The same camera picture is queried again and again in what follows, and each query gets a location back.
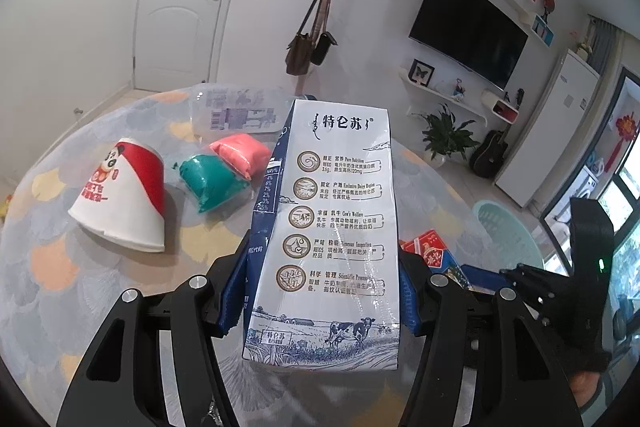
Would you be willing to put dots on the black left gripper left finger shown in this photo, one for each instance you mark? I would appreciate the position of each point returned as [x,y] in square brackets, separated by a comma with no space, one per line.
[119,379]

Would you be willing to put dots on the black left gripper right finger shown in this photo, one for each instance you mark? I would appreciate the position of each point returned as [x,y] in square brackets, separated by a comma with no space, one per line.
[519,380]

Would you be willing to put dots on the red blue snack box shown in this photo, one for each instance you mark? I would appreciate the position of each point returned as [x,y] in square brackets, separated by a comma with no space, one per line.
[436,255]

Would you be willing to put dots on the white red paper cup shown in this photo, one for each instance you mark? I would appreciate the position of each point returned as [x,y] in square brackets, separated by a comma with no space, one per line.
[123,200]

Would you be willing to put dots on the white blue milk carton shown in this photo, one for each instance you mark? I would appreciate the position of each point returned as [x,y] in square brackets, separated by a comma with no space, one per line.
[322,265]

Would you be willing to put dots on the teal plastic bag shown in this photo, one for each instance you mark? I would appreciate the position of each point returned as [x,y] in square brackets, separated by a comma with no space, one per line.
[211,181]

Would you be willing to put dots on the pink plastic bag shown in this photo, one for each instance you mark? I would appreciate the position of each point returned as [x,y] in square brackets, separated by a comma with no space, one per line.
[242,153]

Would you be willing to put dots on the person's right hand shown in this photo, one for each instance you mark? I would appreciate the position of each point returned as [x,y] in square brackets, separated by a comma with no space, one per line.
[584,386]

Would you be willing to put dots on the teal plastic waste basket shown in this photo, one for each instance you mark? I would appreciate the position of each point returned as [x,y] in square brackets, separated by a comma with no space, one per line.
[513,242]

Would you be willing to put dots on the patterned round tablecloth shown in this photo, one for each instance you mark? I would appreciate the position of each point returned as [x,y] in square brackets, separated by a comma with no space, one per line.
[58,281]

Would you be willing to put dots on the black guitar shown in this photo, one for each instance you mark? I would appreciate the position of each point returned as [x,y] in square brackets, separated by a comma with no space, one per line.
[488,158]

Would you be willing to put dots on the white refrigerator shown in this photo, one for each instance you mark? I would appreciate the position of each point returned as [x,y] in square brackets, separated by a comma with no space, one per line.
[548,132]

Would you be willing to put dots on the red chinese knot decoration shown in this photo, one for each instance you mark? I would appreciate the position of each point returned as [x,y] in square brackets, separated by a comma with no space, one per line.
[627,129]

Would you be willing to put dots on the green potted plant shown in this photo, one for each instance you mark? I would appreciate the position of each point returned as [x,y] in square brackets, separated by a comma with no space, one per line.
[444,137]

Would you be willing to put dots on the framed butterfly picture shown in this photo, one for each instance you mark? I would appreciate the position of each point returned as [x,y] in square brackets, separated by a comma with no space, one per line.
[421,73]

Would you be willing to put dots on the clear plastic water bottle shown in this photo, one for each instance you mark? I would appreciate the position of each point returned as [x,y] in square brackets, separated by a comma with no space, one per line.
[218,110]

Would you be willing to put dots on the black hanging bag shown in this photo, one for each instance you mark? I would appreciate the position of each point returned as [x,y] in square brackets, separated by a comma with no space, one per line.
[325,40]

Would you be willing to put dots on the brown hanging bag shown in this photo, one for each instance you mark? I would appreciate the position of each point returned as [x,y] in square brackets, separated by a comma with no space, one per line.
[297,59]

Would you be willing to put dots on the black wall television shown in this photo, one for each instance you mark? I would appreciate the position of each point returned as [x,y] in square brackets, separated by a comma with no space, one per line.
[474,33]

